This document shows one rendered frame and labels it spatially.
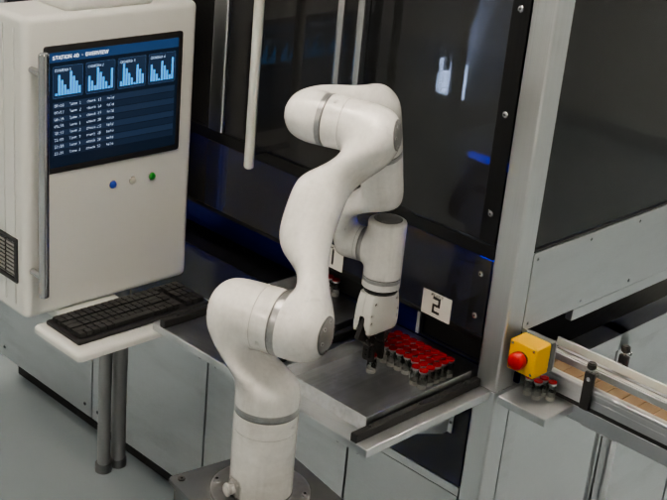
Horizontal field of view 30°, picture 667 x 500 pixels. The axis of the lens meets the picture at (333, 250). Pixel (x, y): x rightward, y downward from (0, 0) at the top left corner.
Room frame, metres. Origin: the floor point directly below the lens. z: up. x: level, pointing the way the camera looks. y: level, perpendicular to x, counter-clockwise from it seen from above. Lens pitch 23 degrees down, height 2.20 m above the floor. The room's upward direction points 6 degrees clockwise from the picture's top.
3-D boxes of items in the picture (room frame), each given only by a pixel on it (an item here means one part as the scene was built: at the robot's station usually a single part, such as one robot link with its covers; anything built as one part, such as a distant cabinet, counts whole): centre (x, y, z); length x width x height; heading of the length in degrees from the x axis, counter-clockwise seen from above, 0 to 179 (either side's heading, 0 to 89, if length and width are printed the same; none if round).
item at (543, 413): (2.43, -0.49, 0.87); 0.14 x 0.13 x 0.02; 137
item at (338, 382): (2.43, -0.12, 0.90); 0.34 x 0.26 x 0.04; 137
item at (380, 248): (2.47, -0.11, 1.19); 0.09 x 0.08 x 0.13; 67
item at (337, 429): (2.56, -0.01, 0.87); 0.70 x 0.48 x 0.02; 47
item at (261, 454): (1.99, 0.09, 0.95); 0.19 x 0.19 x 0.18
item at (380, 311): (2.47, -0.11, 1.05); 0.10 x 0.08 x 0.11; 137
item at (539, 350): (2.41, -0.45, 1.00); 0.08 x 0.07 x 0.07; 137
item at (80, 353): (2.82, 0.51, 0.79); 0.45 x 0.28 x 0.03; 137
